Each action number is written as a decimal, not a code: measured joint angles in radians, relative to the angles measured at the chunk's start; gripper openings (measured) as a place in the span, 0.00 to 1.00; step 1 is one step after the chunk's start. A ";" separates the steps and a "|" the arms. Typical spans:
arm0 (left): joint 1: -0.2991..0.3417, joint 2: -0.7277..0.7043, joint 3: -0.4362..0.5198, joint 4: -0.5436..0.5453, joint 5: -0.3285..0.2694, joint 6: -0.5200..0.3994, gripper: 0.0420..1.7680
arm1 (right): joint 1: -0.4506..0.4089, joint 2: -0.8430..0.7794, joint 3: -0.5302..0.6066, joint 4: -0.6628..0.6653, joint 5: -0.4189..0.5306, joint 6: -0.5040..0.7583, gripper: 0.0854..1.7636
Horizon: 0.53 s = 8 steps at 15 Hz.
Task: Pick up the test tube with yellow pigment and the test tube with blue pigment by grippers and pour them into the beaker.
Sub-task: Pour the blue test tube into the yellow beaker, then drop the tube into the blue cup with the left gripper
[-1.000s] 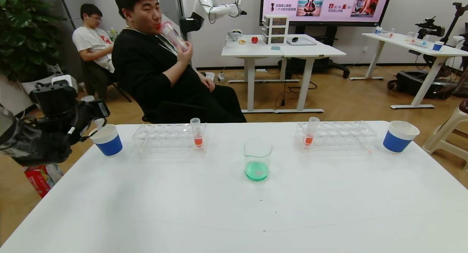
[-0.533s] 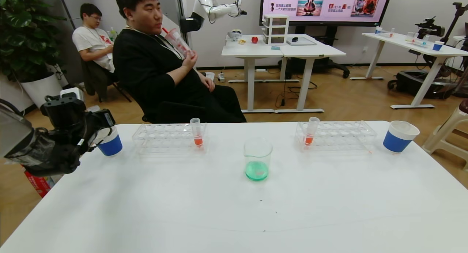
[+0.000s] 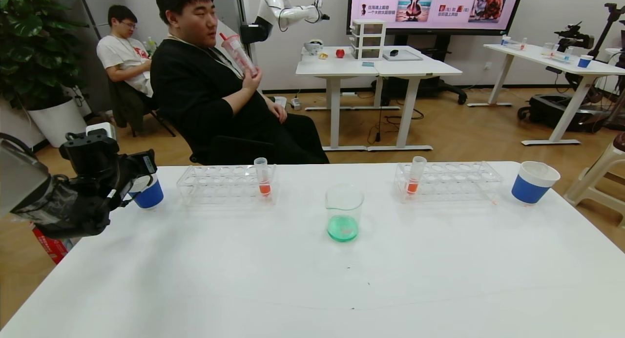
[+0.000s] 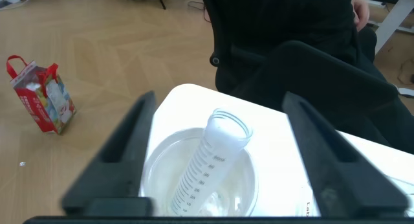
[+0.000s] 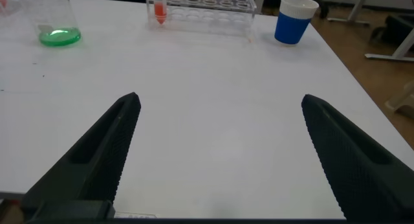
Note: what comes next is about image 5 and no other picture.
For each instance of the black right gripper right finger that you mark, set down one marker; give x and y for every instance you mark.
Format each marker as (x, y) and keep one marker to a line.
(355, 172)

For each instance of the blue white paper cup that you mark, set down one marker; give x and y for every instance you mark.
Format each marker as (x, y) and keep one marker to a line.
(291, 29)

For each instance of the long white lab desk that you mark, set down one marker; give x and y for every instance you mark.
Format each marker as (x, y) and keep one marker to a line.
(388, 57)

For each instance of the clear acrylic tube rack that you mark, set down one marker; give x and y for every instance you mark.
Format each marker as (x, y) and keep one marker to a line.
(207, 15)
(14, 5)

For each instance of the clear glass beaker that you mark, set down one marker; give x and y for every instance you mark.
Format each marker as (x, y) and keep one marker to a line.
(59, 38)

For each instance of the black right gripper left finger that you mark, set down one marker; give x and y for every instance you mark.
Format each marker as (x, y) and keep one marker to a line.
(97, 159)

